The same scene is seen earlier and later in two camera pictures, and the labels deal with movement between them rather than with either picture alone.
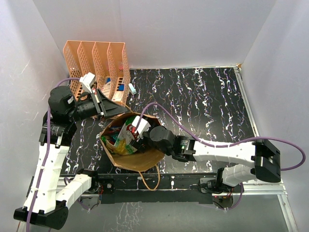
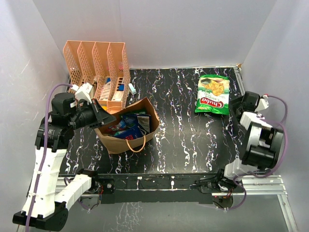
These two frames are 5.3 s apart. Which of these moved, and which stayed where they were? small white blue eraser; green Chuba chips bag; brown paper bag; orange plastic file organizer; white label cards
Moved: green Chuba chips bag; brown paper bag
Stayed: small white blue eraser; white label cards; orange plastic file organizer
